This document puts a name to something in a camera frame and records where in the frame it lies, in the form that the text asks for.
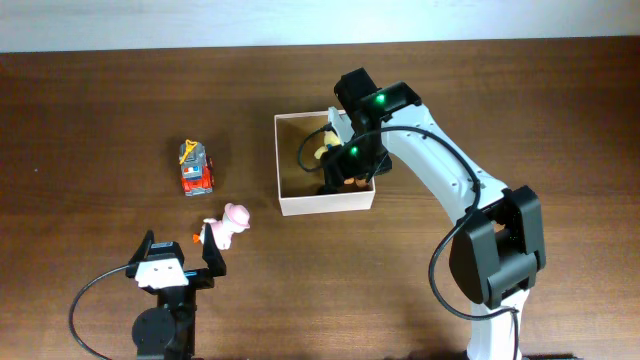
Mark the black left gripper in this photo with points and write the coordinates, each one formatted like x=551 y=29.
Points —
x=204 y=277

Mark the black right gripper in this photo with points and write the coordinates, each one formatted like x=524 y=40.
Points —
x=335 y=176

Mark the yellow plush duck toy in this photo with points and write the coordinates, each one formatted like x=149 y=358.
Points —
x=348 y=162

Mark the pink cardboard box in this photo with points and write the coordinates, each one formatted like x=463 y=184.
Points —
x=298 y=190

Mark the red grey toy truck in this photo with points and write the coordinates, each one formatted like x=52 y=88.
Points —
x=196 y=169

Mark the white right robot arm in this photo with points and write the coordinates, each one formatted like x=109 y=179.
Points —
x=483 y=269

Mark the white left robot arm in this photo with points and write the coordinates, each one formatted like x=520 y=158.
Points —
x=167 y=330

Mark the pink white toy duck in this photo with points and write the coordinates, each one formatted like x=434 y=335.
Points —
x=235 y=220

